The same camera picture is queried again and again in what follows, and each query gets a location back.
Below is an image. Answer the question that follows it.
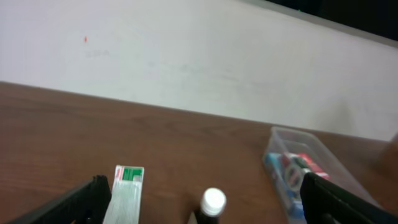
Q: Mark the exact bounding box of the clear plastic container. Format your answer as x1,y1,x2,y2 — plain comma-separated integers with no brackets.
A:
262,127,378,223

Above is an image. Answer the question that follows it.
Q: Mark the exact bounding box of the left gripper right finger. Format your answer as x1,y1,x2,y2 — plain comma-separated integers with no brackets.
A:
300,172,397,224

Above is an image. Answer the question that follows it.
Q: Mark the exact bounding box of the red Panadol ActiFast box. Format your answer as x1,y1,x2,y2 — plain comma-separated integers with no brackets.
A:
280,152,330,180

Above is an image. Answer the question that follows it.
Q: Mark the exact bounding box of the white green Panadol box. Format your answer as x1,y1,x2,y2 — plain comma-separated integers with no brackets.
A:
103,165,144,224

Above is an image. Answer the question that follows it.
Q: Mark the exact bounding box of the black bottle white cap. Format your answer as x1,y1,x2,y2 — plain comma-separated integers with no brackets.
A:
190,187,227,224

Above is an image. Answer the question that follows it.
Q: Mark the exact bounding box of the blue KoolFever box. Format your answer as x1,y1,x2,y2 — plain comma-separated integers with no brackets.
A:
264,152,304,220

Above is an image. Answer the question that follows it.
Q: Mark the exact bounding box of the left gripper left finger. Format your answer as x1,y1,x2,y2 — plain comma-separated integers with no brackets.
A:
8,175,111,224

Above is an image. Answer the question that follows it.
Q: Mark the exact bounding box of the small dark green box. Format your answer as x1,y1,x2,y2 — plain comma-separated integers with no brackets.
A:
284,157,312,190

